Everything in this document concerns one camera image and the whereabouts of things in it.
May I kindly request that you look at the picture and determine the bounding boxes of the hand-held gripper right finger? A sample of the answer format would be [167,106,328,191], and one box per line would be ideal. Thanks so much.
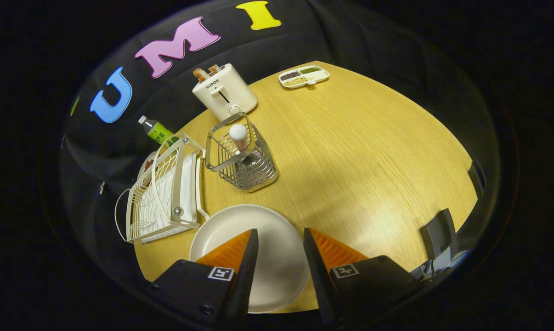
[303,228,424,325]

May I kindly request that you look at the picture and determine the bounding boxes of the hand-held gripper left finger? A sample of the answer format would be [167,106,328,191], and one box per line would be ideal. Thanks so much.
[146,228,259,331]

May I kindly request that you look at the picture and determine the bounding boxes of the white round plate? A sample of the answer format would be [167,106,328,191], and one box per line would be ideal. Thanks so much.
[189,204,310,314]

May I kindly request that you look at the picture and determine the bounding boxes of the metal wire basket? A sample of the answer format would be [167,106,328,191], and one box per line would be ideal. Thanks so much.
[205,112,279,193]

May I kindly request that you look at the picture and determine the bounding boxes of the white wire dish rack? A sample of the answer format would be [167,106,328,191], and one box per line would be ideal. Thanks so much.
[115,132,210,244]

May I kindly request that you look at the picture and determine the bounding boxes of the metal spoon with pink handle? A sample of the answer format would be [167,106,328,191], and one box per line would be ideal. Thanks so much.
[229,123,264,171]

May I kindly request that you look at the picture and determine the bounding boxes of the small beige plate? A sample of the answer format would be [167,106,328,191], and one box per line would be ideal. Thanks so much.
[141,152,158,177]

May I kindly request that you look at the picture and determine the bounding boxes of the white divided dish with beans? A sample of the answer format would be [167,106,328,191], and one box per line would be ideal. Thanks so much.
[278,65,330,89]

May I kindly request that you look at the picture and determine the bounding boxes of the green label drink bottle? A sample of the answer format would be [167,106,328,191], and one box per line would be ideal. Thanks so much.
[138,115,179,147]

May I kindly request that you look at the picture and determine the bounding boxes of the white toaster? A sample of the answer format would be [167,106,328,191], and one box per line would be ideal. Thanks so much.
[192,63,258,121]

